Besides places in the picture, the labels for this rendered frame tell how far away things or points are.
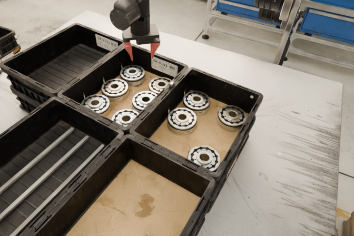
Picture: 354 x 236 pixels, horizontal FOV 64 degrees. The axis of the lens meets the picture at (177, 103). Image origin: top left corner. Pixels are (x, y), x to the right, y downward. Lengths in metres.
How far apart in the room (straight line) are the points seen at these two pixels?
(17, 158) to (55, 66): 0.48
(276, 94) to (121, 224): 0.94
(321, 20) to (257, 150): 1.87
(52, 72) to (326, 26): 2.29
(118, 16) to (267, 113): 0.82
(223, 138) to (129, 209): 0.39
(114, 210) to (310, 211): 0.63
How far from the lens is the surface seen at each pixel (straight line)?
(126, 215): 0.84
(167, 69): 1.16
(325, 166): 1.23
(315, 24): 2.86
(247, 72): 1.52
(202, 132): 1.00
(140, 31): 0.83
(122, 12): 0.74
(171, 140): 0.97
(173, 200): 0.85
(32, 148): 1.03
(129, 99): 1.11
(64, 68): 1.32
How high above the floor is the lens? 1.58
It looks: 44 degrees down
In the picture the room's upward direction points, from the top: 4 degrees clockwise
